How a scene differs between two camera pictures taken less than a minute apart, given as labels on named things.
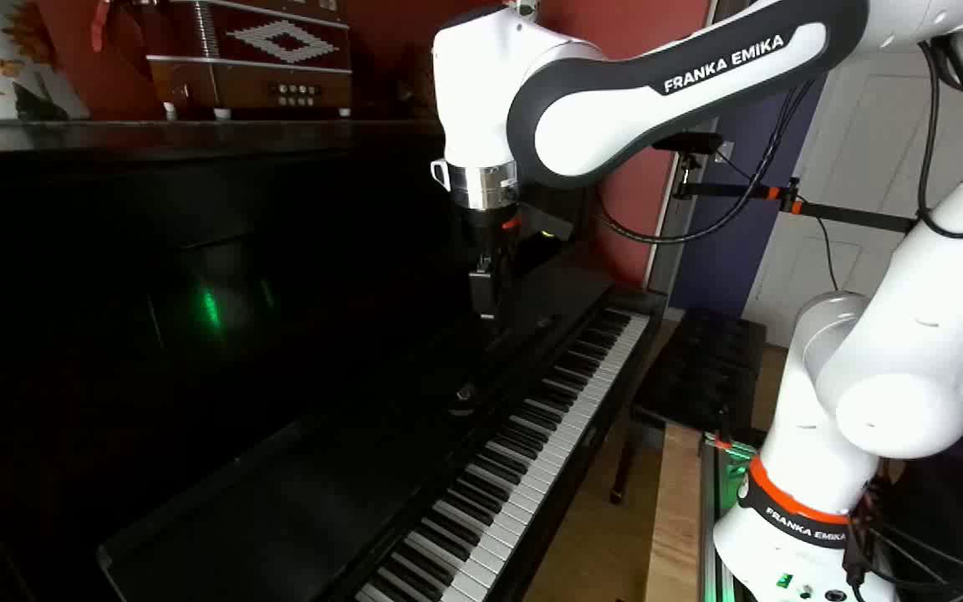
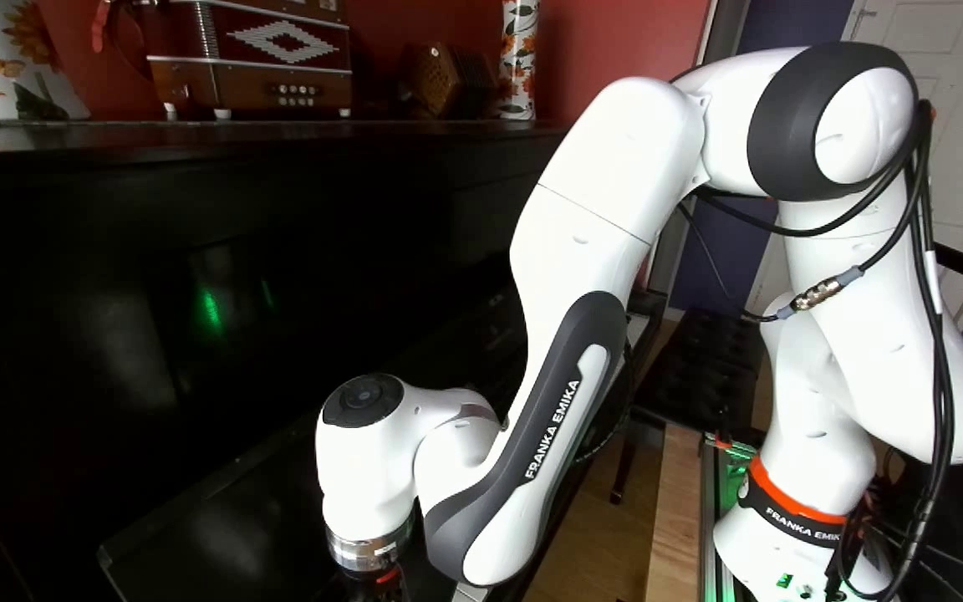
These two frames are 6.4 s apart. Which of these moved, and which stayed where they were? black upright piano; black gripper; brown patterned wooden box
Moved: black gripper
Stayed: black upright piano; brown patterned wooden box
